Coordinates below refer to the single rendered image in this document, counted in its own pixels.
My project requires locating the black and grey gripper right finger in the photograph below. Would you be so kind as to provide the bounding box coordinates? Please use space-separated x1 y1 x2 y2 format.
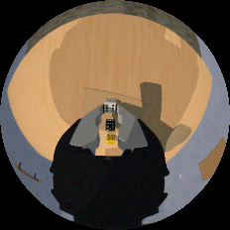
116 104 170 176

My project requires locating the yellow die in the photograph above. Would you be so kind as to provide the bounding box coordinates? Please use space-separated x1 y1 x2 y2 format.
107 135 115 145

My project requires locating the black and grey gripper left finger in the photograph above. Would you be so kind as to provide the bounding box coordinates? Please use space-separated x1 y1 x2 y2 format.
50 104 104 173

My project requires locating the tan square mat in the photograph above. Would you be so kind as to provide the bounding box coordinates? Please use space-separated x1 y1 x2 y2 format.
82 87 149 142

